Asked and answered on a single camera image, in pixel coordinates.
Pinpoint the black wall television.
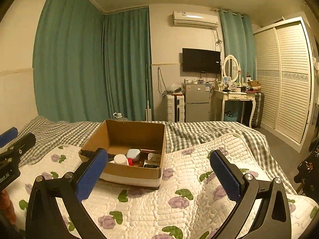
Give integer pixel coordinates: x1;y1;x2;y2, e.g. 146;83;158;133
182;48;221;74

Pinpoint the white louvered wardrobe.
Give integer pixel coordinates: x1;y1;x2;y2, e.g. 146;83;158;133
254;16;315;152

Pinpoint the green window curtain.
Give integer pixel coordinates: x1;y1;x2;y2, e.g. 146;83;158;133
219;9;257;79

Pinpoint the white round case in box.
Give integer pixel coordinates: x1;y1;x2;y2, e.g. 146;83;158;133
114;154;129;166

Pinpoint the white suitcase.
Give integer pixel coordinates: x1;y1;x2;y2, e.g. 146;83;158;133
166;93;185;123

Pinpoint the blue storage basket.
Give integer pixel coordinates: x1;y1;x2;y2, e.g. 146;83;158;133
223;111;238;122

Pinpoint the clear water jug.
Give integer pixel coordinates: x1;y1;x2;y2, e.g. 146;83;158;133
112;112;128;121

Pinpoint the large green curtain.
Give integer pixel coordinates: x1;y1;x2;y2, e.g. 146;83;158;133
32;0;153;122

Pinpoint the person's left hand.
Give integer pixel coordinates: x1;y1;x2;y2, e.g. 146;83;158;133
0;190;16;224

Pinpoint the pink patterned box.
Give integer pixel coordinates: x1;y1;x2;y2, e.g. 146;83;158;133
140;149;161;163

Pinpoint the white dressing table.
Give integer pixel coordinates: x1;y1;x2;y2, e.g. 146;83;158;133
210;90;256;128

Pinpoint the brown cardboard box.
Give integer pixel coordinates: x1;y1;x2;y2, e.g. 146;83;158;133
78;119;166;189

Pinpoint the white floral quilt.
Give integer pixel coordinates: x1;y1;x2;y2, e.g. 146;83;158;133
7;133;318;238

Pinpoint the black remote control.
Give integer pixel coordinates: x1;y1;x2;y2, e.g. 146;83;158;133
81;149;115;162

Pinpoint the grey mini fridge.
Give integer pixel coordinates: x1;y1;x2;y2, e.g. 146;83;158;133
184;84;210;122

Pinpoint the white oval vanity mirror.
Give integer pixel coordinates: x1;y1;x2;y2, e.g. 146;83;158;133
222;55;241;83

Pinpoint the white power bank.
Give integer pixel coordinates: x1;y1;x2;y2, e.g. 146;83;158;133
148;153;162;162

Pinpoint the white air conditioner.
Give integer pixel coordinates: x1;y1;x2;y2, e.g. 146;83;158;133
172;11;219;29

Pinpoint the pale blue earbuds case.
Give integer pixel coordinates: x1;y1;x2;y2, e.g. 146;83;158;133
126;148;141;162

